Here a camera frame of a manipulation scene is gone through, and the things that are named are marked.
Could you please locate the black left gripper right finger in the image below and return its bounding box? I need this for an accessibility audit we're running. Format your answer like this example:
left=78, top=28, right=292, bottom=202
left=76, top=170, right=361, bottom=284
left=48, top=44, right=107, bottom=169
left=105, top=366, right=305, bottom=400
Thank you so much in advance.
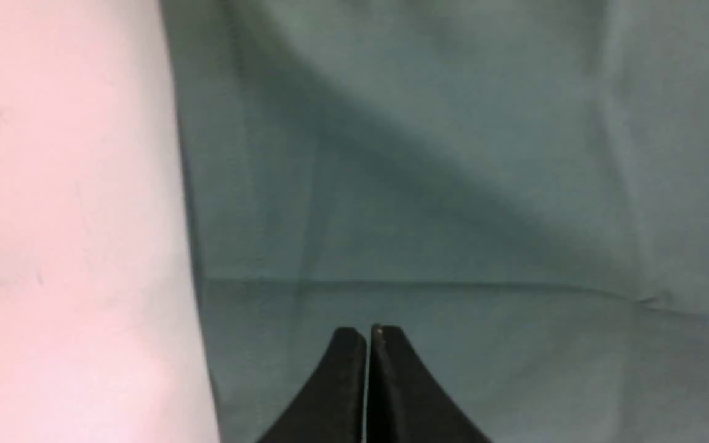
left=366, top=325, right=491, bottom=442

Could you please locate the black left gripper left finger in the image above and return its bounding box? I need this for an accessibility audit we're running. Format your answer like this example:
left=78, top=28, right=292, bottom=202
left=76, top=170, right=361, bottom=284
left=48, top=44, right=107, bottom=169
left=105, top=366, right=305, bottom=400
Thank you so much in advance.
left=259, top=327, right=367, bottom=442

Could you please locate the green long-sleeve top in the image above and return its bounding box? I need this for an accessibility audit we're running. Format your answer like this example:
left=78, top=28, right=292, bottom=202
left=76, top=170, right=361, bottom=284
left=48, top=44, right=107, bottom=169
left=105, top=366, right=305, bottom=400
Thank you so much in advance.
left=160, top=1, right=709, bottom=442

